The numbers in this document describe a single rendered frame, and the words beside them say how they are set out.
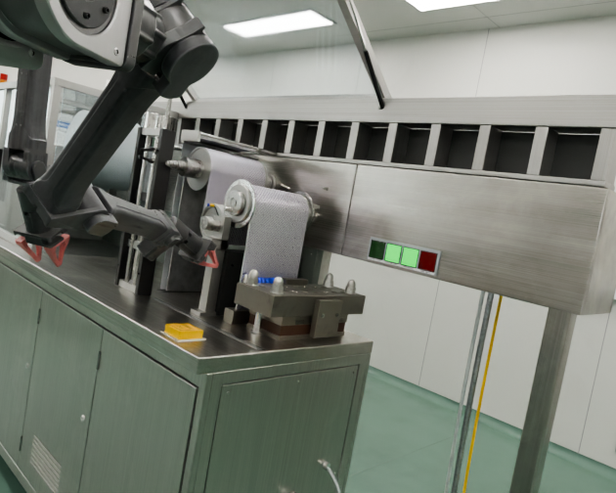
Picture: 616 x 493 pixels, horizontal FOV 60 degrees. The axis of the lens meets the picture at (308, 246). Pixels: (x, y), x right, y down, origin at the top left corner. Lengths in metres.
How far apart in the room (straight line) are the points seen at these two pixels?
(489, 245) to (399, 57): 3.49
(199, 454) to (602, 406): 2.92
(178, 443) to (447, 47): 3.80
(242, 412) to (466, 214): 0.78
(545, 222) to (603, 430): 2.59
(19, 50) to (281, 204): 1.12
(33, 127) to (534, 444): 1.46
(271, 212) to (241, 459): 0.70
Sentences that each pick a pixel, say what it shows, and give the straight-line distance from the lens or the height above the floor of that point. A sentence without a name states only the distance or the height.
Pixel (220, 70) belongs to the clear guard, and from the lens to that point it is 2.29.
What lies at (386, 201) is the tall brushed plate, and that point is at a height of 1.33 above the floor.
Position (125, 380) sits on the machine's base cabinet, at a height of 0.72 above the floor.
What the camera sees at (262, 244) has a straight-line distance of 1.63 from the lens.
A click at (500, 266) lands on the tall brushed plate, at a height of 1.21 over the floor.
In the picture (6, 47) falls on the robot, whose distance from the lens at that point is 0.65.
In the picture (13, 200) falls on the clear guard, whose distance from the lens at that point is 2.69.
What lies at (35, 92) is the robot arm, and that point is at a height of 1.41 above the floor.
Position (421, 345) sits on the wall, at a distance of 4.32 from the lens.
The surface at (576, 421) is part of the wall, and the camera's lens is 3.92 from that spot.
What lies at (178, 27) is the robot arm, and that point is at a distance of 0.74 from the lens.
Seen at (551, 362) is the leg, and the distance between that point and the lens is 1.60.
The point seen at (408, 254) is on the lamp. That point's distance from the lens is 1.59.
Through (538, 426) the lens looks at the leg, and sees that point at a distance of 1.64.
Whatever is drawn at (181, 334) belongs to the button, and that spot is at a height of 0.92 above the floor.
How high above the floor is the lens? 1.28
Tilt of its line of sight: 4 degrees down
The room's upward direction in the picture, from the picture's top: 10 degrees clockwise
